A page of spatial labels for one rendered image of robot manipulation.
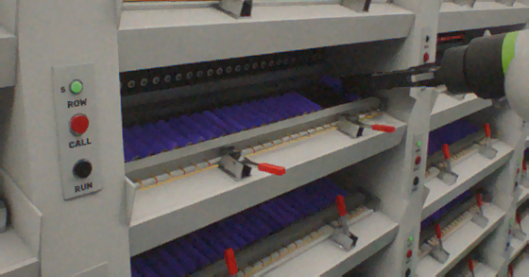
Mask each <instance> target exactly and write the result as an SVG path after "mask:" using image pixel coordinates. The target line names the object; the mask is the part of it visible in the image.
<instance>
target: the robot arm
mask: <svg viewBox="0 0 529 277"><path fill-rule="evenodd" d="M341 83H342V90H343V94H354V93H362V92H370V91H377V90H383V89H386V90H387V91H388V90H392V88H400V87H412V88H415V87H421V86H426V87H435V86H437V85H441V84H445V85H446V87H447V89H448V92H449V93H450V94H452V95H469V94H475V95H476V97H479V98H482V99H487V98H490V99H491V101H492V104H493V109H498V108H500V105H499V100H500V98H503V97H506V99H507V101H508V103H509V105H510V107H511V108H512V110H513V111H514V112H515V113H516V115H518V116H519V117H520V118H521V120H523V121H524V122H528V123H529V29H527V30H523V31H518V32H512V33H510V32H507V33H502V34H497V35H491V34H490V32H489V30H485V33H484V35H483V37H482V38H476V39H473V40H471V41H470V43H469V45H463V46H457V47H453V48H449V49H446V52H445V54H444V56H443V59H442V61H429V62H426V63H424V64H421V65H417V66H413V67H409V68H408V69H405V70H393V71H390V72H389V71H385V72H384V73H383V71H380V72H376V70H371V73H367V74H360V75H354V76H349V77H345V78H341Z"/></svg>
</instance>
